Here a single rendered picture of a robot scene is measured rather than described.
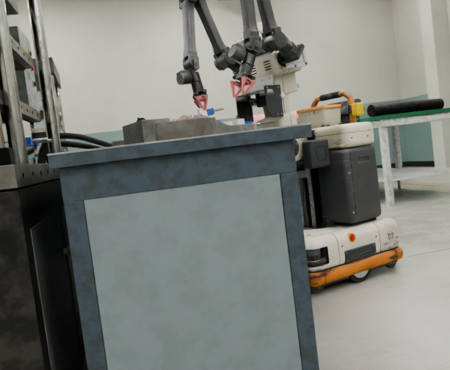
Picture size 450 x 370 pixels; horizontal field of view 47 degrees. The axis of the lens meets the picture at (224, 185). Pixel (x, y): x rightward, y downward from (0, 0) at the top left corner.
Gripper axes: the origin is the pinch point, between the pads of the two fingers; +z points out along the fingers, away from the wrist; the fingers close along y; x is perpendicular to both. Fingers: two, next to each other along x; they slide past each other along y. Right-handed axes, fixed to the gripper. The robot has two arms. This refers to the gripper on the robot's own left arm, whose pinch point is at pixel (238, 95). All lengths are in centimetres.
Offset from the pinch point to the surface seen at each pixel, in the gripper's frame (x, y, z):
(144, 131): -41, 7, 35
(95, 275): -64, 60, 90
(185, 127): -42, 42, 38
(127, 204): -63, 65, 70
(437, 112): 307, -125, -138
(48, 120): -63, -57, 31
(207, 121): -36, 45, 33
